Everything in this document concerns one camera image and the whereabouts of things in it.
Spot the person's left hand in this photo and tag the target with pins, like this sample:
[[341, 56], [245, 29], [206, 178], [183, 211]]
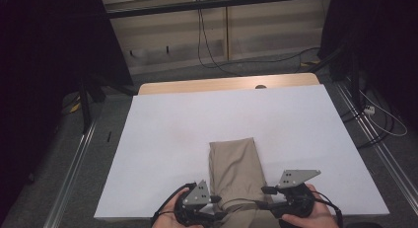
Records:
[[166, 218]]

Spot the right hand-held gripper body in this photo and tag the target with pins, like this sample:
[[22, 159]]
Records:
[[295, 198]]

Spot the white table mat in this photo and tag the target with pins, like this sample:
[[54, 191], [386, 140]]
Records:
[[164, 139]]

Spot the black horizontal bar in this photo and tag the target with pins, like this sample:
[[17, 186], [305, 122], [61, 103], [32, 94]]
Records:
[[213, 4]]

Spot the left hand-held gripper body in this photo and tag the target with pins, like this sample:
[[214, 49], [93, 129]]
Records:
[[197, 196]]

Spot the black curtain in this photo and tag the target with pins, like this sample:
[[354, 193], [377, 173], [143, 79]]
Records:
[[387, 40], [39, 73]]

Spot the white power strip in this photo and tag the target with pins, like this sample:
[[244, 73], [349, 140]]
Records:
[[369, 110]]

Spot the black metal stand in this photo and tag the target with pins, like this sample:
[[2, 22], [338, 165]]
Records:
[[354, 83], [86, 113]]

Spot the aluminium floor rail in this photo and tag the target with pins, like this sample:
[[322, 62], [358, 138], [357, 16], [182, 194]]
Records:
[[70, 178], [378, 145]]

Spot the person's right hand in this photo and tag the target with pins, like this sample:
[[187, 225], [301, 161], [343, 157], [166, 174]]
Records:
[[318, 218]]

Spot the beige pants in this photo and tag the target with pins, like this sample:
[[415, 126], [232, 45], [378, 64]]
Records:
[[235, 165]]

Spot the wooden table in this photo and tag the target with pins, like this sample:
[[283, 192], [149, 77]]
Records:
[[197, 85]]

